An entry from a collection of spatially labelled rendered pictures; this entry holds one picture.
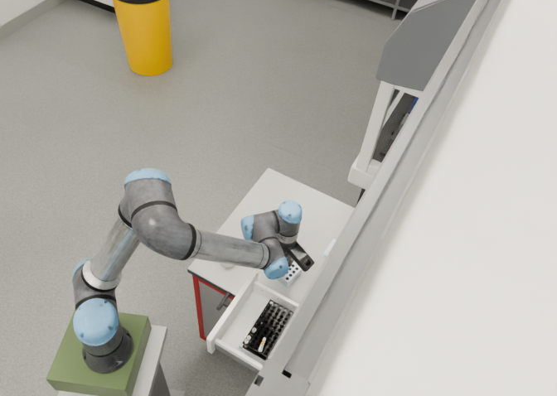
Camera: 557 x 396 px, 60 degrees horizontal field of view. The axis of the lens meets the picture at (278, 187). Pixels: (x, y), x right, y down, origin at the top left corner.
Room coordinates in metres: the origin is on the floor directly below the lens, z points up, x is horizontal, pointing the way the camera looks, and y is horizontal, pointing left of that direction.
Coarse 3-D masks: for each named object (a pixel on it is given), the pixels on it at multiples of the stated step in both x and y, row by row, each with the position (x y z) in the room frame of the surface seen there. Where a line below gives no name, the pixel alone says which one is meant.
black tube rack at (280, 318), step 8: (264, 312) 0.72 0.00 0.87; (272, 312) 0.72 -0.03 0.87; (280, 312) 0.71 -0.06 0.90; (264, 320) 0.68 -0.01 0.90; (272, 320) 0.68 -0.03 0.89; (280, 320) 0.70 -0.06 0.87; (288, 320) 0.69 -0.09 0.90; (256, 328) 0.66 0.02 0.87; (264, 328) 0.65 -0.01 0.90; (272, 328) 0.65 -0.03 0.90; (280, 328) 0.66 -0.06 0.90; (256, 336) 0.62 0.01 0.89; (264, 336) 0.62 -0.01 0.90; (272, 336) 0.62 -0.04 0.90; (256, 344) 0.59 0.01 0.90; (264, 344) 0.61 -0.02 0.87; (272, 344) 0.60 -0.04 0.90; (256, 352) 0.58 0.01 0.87; (264, 352) 0.57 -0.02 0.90
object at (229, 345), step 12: (264, 288) 0.79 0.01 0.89; (252, 300) 0.77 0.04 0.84; (264, 300) 0.78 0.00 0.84; (276, 300) 0.77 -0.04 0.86; (288, 300) 0.76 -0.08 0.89; (240, 312) 0.72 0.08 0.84; (252, 312) 0.73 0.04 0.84; (288, 312) 0.74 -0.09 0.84; (240, 324) 0.68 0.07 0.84; (228, 336) 0.63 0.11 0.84; (240, 336) 0.64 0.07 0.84; (216, 348) 0.59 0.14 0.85; (228, 348) 0.57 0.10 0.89; (240, 348) 0.60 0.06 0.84; (240, 360) 0.55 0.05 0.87; (252, 360) 0.54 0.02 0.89; (264, 360) 0.57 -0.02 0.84
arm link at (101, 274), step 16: (128, 176) 0.78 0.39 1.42; (144, 176) 0.77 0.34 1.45; (160, 176) 0.79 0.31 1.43; (128, 192) 0.74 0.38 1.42; (144, 192) 0.72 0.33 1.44; (160, 192) 0.73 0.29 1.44; (128, 208) 0.71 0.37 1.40; (176, 208) 0.72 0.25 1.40; (128, 224) 0.69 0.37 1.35; (112, 240) 0.69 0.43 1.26; (128, 240) 0.69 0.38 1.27; (96, 256) 0.69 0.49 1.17; (112, 256) 0.67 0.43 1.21; (128, 256) 0.68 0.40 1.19; (80, 272) 0.67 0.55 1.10; (96, 272) 0.65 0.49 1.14; (112, 272) 0.66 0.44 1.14; (80, 288) 0.63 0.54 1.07; (96, 288) 0.62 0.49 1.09; (112, 288) 0.64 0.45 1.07
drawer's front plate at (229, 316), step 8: (256, 272) 0.84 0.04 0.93; (248, 280) 0.80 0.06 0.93; (256, 280) 0.83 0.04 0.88; (240, 288) 0.77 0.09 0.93; (248, 288) 0.78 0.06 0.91; (240, 296) 0.74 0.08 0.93; (248, 296) 0.78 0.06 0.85; (232, 304) 0.71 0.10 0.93; (240, 304) 0.73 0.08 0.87; (224, 312) 0.67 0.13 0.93; (232, 312) 0.69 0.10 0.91; (224, 320) 0.65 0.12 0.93; (232, 320) 0.69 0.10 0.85; (216, 328) 0.62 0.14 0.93; (224, 328) 0.64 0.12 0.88; (208, 336) 0.59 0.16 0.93; (216, 336) 0.60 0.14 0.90; (208, 344) 0.58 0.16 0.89
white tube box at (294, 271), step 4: (292, 264) 0.96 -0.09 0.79; (296, 264) 0.96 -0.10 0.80; (292, 268) 0.94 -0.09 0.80; (296, 268) 0.95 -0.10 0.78; (300, 268) 0.95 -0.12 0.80; (288, 272) 0.93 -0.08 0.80; (292, 272) 0.93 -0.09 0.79; (296, 272) 0.93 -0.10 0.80; (300, 272) 0.94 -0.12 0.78; (288, 276) 0.91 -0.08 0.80; (292, 276) 0.91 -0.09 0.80; (296, 276) 0.92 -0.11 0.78; (280, 280) 0.90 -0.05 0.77; (284, 280) 0.89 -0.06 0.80; (288, 280) 0.89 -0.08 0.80; (292, 280) 0.90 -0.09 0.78; (284, 284) 0.89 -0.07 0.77; (288, 284) 0.89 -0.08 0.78
